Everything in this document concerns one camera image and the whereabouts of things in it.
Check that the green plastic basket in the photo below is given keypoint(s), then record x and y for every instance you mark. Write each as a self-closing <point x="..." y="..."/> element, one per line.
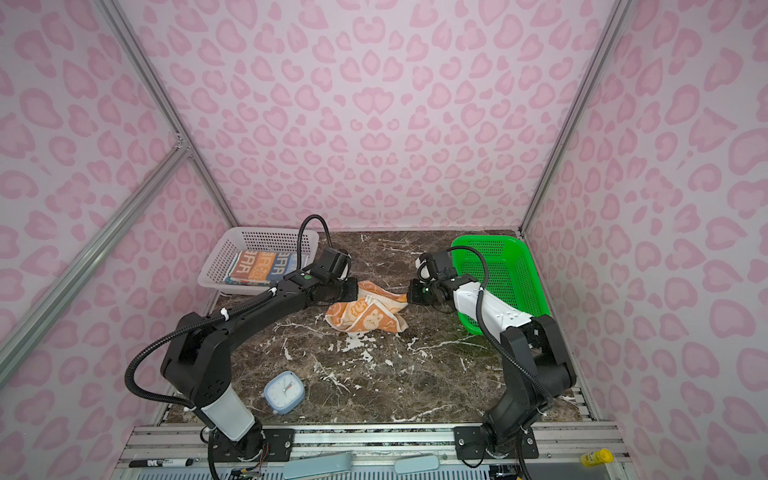
<point x="513" y="277"/>

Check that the white perforated plastic basket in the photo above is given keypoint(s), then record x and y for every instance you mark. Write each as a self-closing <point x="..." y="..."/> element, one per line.
<point x="239" y="239"/>

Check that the black marker pen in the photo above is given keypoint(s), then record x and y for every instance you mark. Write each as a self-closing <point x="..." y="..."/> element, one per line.
<point x="162" y="463"/>

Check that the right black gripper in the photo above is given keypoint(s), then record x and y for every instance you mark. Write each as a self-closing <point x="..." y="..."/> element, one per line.
<point x="413" y="293"/>

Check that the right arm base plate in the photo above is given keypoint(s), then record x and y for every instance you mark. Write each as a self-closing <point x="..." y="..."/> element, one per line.
<point x="475" y="442"/>

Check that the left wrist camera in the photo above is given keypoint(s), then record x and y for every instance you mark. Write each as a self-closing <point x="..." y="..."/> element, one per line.
<point x="332" y="265"/>

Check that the striped rabbit text towel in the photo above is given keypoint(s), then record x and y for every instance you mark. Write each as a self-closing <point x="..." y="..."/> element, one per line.
<point x="259" y="268"/>

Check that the small light blue clock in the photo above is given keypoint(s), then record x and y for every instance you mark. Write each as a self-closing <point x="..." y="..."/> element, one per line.
<point x="284" y="392"/>

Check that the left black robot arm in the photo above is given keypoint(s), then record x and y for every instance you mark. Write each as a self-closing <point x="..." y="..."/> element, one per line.
<point x="198" y="360"/>

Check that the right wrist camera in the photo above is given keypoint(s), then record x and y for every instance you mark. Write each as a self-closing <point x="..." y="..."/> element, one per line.
<point x="435" y="266"/>

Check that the left light blue pedal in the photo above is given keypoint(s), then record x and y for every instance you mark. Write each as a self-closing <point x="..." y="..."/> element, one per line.
<point x="320" y="466"/>

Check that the yellow glue stick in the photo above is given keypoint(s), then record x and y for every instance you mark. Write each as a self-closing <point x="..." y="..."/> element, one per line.
<point x="596" y="458"/>

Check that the light blue pedal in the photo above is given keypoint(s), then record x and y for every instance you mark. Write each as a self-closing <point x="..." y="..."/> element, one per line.
<point x="320" y="466"/>
<point x="416" y="465"/>

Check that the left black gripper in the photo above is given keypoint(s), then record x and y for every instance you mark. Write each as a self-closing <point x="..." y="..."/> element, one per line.
<point x="353" y="294"/>

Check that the right light blue pedal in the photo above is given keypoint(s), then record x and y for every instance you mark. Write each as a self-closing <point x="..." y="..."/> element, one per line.
<point x="416" y="465"/>

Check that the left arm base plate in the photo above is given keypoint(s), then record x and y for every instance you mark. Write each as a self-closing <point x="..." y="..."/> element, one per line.
<point x="273" y="444"/>

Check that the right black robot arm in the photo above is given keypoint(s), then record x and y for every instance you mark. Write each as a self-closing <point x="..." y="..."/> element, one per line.
<point x="536" y="364"/>

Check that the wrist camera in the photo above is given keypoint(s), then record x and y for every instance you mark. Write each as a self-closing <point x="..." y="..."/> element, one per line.
<point x="435" y="266"/>
<point x="332" y="265"/>

